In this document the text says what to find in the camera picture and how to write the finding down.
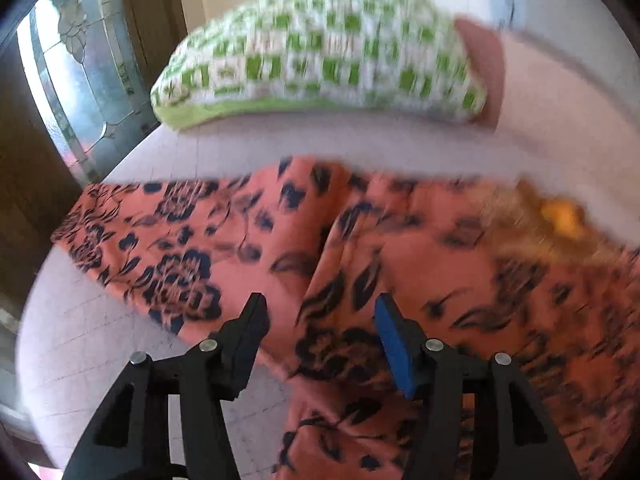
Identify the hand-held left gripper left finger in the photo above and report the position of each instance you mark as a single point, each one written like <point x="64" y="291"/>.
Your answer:
<point x="252" y="327"/>

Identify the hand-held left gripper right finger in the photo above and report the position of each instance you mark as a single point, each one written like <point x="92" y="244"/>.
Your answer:
<point x="395" y="347"/>

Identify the orange black floral garment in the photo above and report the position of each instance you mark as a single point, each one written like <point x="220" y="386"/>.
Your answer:
<point x="430" y="265"/>

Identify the pink quilted bolster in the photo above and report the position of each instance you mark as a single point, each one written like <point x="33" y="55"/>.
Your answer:
<point x="550" y="110"/>

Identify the green white patterned pillow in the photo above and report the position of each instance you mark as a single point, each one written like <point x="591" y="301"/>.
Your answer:
<point x="320" y="50"/>

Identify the wooden door with leaded glass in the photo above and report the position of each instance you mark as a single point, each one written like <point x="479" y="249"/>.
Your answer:
<point x="85" y="75"/>

